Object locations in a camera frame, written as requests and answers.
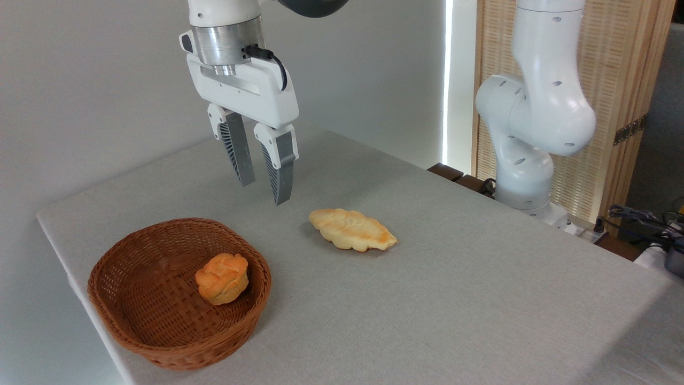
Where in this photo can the round orange bread roll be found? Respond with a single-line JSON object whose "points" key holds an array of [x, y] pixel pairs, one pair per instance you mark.
{"points": [[222, 279]]}

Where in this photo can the grey tablecloth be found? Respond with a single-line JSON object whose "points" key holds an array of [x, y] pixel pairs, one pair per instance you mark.
{"points": [[454, 310]]}

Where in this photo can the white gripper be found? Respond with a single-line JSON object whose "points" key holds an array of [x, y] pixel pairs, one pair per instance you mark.
{"points": [[256, 93]]}

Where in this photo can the dark wooden furniture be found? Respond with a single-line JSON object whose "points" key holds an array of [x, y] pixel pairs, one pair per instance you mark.
{"points": [[446, 171]]}

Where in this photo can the dark metal screen hinge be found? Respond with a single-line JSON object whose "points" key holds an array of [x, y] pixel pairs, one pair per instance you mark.
{"points": [[630, 130]]}

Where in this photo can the brown wicker basket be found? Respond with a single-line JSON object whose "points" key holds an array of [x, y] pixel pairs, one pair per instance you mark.
{"points": [[160, 345]]}

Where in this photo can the bamboo folding screen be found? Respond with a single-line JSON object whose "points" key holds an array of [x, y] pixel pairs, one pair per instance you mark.
{"points": [[614, 80]]}

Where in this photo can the long pale braided bread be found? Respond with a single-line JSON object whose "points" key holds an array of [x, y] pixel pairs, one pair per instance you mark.
{"points": [[350, 230]]}

